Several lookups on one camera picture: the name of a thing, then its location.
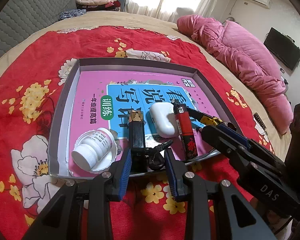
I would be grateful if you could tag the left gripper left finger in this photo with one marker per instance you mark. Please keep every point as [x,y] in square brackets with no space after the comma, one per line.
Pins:
[61,218]

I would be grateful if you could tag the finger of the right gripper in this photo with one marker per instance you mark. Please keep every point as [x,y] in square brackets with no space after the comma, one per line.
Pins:
[236,139]
[213,137]

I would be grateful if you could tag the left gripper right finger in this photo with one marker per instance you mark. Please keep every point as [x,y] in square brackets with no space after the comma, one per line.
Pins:
[235,218]

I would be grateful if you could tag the yellow black wrist watch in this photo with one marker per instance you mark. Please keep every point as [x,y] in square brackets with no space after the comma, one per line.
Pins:
[206,119]

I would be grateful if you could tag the red lighter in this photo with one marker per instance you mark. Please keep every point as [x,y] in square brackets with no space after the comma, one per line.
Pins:
[185,131]

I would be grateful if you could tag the white earbuds case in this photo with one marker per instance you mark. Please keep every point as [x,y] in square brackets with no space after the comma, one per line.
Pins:
[163,118]

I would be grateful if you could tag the white medicine bottle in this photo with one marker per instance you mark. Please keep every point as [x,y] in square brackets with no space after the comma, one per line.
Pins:
[93,148]

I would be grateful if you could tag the white plastic jar lid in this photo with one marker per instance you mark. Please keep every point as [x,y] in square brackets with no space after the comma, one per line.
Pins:
[97,152]

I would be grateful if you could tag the person hand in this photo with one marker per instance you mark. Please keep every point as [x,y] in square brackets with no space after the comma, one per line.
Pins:
[281,227]

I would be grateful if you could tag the black blanket label tag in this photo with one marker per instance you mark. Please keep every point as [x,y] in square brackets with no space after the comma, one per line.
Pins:
[260,126]

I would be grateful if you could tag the beige bed sheet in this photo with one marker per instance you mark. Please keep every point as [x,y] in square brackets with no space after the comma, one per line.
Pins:
[279,142]

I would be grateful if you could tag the pink quilted duvet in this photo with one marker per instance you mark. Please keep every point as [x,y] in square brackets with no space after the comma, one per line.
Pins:
[247,58]

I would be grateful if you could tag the black television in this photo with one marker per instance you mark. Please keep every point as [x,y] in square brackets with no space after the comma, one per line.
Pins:
[283,47]

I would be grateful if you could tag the grey cardboard box tray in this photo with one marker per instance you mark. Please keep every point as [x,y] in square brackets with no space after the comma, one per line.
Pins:
[61,164]

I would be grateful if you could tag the pink Chinese workbook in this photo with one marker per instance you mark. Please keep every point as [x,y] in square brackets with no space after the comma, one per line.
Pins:
[104,98]

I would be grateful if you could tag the red floral blanket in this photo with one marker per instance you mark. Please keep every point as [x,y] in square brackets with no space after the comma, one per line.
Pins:
[29,90]

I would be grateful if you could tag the folded clothes stack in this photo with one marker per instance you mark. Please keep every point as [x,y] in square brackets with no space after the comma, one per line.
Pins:
[101,5]

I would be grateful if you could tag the blue patterned cloth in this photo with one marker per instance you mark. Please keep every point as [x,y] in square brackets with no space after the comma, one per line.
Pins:
[72,13]

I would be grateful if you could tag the grey quilted headboard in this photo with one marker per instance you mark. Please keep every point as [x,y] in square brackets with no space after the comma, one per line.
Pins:
[21,18]

